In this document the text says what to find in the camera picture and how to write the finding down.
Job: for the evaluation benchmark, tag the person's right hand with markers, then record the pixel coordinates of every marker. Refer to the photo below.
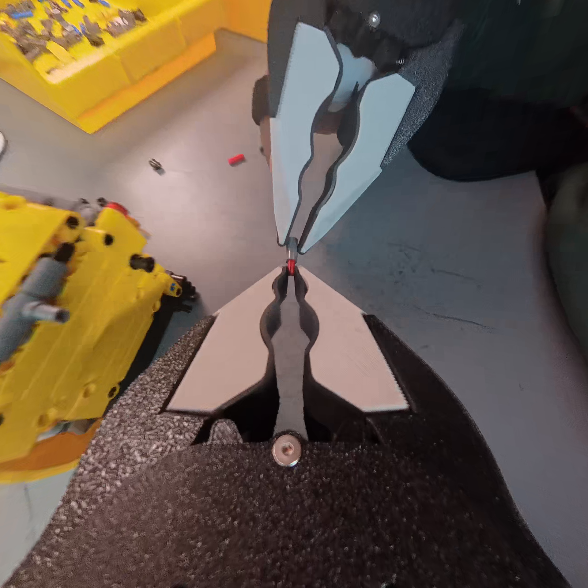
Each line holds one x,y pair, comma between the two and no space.
266,142

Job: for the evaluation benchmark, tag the pile of small lego pieces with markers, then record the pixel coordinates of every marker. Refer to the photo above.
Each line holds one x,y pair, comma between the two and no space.
46,27

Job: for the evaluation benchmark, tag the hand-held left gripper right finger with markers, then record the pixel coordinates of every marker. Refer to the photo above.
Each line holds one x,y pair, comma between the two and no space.
353,367

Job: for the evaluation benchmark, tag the yellow lego vehicle model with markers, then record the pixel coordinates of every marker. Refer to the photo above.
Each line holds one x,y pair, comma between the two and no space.
92,321

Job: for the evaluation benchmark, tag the dark grey lego connector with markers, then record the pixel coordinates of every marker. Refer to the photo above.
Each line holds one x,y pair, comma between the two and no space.
291,250

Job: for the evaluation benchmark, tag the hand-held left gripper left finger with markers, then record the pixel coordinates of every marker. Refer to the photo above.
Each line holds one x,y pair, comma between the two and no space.
220,367

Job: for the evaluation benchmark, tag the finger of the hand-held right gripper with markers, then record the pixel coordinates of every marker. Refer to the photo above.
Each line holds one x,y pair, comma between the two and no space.
372,128
303,92

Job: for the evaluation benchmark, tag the yellow plastic bin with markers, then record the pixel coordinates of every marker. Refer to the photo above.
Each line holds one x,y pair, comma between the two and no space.
250,18
151,55

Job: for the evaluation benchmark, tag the black lego pin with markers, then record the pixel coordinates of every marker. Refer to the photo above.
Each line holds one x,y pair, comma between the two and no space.
156,164

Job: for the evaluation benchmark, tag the red lego axle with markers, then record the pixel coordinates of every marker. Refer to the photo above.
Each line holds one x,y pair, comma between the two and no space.
291,267
236,159

